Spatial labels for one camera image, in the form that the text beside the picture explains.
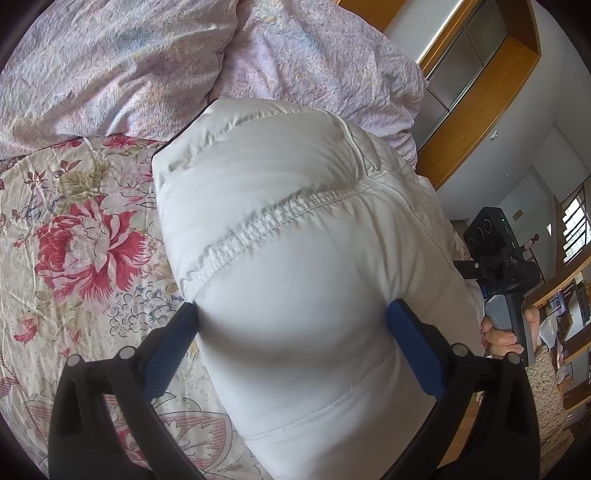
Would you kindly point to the wooden wardrobe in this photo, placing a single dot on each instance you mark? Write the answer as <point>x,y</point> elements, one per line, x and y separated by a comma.
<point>466,74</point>

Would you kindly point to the person's right hand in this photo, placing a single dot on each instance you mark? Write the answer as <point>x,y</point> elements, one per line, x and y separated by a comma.
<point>501,339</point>

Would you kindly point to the window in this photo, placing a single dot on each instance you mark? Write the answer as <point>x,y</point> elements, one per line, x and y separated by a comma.
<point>577,226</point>

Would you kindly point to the white puffer jacket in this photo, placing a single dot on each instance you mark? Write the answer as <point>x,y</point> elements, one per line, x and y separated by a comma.
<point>300,277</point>

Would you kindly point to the pink floral pillow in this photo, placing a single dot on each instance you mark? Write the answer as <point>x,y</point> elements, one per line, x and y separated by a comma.
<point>184,64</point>

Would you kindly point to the floral printed bed sheet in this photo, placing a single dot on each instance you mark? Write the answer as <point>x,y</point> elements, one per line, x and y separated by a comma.
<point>83,277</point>

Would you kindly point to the wooden shelf unit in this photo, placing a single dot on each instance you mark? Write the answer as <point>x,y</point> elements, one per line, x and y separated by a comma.
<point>568,332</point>

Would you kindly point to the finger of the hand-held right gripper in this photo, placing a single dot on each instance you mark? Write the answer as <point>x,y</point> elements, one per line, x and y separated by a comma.
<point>468,269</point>

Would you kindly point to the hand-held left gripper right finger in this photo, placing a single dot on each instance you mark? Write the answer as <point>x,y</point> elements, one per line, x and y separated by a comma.
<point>415,350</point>

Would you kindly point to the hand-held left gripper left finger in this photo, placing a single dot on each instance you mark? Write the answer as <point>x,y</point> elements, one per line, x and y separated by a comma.
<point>171,346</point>

